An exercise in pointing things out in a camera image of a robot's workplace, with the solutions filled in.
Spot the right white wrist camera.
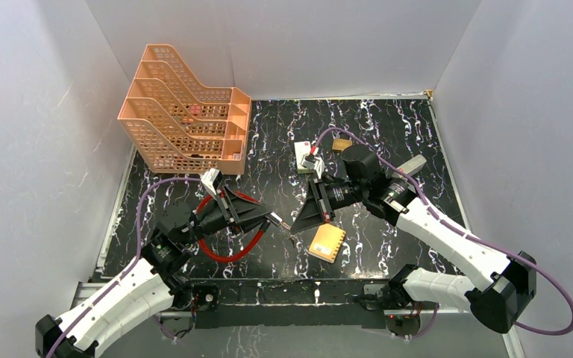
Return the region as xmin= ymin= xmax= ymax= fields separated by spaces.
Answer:
xmin=301 ymin=145 xmax=325 ymax=179

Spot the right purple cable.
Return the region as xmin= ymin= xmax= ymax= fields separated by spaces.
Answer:
xmin=311 ymin=127 xmax=573 ymax=337

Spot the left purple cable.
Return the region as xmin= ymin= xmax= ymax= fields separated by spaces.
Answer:
xmin=44 ymin=177 xmax=204 ymax=358

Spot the purple cable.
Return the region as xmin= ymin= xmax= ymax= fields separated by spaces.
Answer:
xmin=311 ymin=127 xmax=573 ymax=337
xmin=44 ymin=177 xmax=204 ymax=358

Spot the white green small box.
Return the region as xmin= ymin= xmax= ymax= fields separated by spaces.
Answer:
xmin=293 ymin=141 xmax=314 ymax=174

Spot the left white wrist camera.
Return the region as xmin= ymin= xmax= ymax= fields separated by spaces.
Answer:
xmin=200 ymin=168 xmax=223 ymax=197

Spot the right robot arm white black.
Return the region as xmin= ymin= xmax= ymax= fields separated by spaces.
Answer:
xmin=290 ymin=145 xmax=536 ymax=333

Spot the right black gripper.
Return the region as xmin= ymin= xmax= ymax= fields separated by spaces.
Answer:
xmin=290 ymin=178 xmax=367 ymax=233

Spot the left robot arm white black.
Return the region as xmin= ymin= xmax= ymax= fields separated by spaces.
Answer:
xmin=35 ymin=187 xmax=284 ymax=357

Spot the brass padlock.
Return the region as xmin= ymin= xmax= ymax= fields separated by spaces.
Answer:
xmin=331 ymin=138 xmax=353 ymax=153

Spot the red cable lock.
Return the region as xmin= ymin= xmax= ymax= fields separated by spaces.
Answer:
xmin=190 ymin=219 xmax=281 ymax=265

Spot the orange plastic file rack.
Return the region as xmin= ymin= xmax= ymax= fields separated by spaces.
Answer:
xmin=118 ymin=44 xmax=251 ymax=175

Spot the orange spiral notebook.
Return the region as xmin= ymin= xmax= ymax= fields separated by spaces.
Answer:
xmin=308 ymin=224 xmax=345 ymax=263

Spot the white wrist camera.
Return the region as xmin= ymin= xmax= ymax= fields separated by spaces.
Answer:
xmin=200 ymin=168 xmax=223 ymax=197
xmin=301 ymin=145 xmax=325 ymax=179

